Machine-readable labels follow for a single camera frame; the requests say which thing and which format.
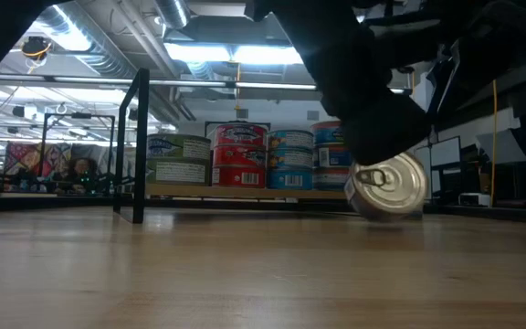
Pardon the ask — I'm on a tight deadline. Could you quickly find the colourful patterned cloth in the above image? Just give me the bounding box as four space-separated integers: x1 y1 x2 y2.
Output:
3 142 73 182

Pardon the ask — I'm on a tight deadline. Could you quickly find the blue pink label tuna can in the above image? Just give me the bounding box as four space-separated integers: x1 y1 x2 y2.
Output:
311 143 354 169
343 150 429 224
311 165 352 192
310 120 347 146

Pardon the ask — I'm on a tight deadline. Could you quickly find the grey softbox panel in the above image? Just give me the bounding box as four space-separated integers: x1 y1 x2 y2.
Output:
474 128 526 165

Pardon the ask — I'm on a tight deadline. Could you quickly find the thin black stand frame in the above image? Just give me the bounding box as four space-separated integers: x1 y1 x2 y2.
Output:
37 111 117 184

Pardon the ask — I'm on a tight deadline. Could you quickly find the black ceiling device yellow cable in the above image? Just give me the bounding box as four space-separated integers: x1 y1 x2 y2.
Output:
19 35 54 61

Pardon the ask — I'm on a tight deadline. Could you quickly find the large silver spiral duct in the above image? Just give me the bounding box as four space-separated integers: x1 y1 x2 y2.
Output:
38 3 137 80

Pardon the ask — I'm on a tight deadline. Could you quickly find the long ceiling light bar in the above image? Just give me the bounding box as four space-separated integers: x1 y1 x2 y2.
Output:
0 74 406 96

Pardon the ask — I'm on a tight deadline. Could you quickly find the person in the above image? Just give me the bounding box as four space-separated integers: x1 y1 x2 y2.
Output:
59 157 104 194

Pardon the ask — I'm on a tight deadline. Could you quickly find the whiteboard on black stand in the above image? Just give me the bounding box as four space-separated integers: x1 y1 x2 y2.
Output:
412 135 464 202

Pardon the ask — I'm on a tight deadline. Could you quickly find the black aluminium table frame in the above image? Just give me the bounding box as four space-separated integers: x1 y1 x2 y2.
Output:
0 194 526 226

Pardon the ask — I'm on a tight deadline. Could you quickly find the white box device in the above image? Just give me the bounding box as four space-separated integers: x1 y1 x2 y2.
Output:
458 192 492 208

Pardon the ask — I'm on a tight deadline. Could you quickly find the ceiling light panel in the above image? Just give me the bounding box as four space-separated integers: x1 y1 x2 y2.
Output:
163 42 304 66

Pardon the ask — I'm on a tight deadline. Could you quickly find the wooden shelf with black frame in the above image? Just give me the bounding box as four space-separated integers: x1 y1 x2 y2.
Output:
112 67 353 225

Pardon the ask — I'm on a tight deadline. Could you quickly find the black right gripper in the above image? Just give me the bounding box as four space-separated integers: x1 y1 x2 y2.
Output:
253 0 432 166

